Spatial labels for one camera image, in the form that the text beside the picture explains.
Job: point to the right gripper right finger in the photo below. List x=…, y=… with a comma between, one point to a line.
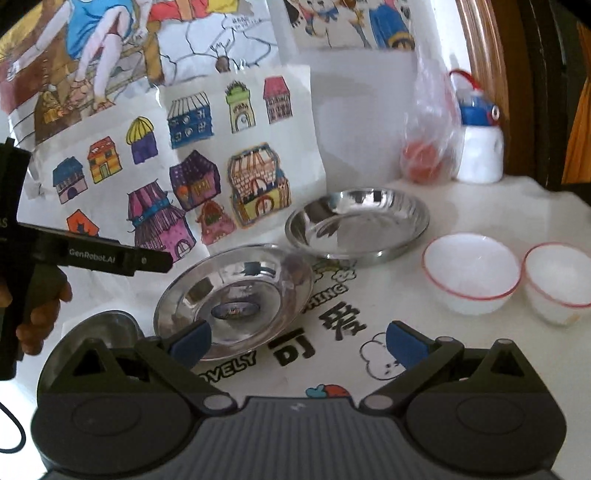
x=426, y=362

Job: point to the steel plate with sticker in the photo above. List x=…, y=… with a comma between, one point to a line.
x=247, y=295

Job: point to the houses drawing paper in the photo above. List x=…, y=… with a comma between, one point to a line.
x=200, y=166

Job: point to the brown wooden door frame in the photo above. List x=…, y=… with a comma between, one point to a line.
x=508, y=57

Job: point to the person's left hand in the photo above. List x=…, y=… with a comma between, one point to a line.
x=39, y=318

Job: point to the boy with fan drawing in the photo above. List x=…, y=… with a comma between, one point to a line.
x=63, y=61

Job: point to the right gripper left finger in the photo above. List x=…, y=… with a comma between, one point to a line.
x=171, y=361

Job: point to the clear plastic bag red contents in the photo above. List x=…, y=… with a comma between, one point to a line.
x=432, y=125

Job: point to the deep steel plate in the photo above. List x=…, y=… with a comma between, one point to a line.
x=365, y=226

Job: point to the small steel bowl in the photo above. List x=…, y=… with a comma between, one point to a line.
x=116, y=328

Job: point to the white blue water bottle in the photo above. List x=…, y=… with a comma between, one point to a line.
x=481, y=153

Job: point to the white bowl red rim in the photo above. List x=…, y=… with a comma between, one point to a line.
x=557, y=283
x=471, y=274

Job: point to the girl with bear drawing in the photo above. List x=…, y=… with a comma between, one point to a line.
x=323, y=25

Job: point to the white printed tablecloth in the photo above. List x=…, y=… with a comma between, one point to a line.
x=516, y=212

